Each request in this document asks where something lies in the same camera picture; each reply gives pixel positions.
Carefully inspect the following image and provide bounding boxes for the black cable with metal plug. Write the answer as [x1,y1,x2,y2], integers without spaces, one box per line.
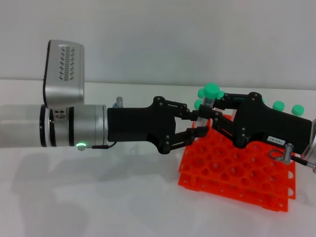
[269,142,316,173]
[91,96,124,150]

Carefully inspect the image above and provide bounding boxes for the silver black wrist camera box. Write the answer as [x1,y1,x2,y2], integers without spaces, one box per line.
[42,39,85,109]

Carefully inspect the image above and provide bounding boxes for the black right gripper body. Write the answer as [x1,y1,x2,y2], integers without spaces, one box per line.
[233,92,313,156]

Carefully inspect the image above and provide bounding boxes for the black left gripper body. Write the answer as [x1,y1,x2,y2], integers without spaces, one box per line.
[107,96,177,155]

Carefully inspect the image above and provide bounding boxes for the orange plastic test tube rack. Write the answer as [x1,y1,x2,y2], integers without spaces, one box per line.
[177,112,297,212]

